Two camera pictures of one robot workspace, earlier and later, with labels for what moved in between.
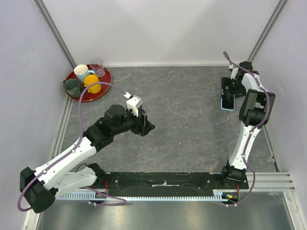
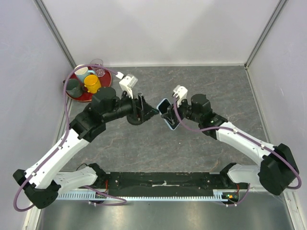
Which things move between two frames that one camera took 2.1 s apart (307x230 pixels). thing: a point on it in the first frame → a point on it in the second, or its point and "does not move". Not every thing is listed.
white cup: x=81 y=70 does not move
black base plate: x=168 y=183 does not move
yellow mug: x=91 y=79 does not move
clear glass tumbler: x=97 y=65 does not move
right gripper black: x=226 y=82 → x=170 y=115
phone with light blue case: x=228 y=103 → x=168 y=112
